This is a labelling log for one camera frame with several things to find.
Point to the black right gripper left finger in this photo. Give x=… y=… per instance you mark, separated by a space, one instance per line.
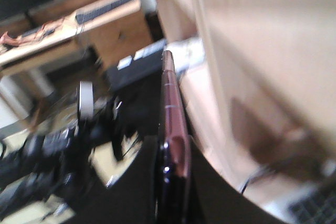
x=132 y=198

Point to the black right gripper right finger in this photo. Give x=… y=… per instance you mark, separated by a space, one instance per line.
x=213 y=200

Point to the black smartphone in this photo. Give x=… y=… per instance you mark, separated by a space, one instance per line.
x=175 y=150

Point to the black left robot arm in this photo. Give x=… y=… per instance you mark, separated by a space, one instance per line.
x=57 y=164

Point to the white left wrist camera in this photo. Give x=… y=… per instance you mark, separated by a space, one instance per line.
x=85 y=101

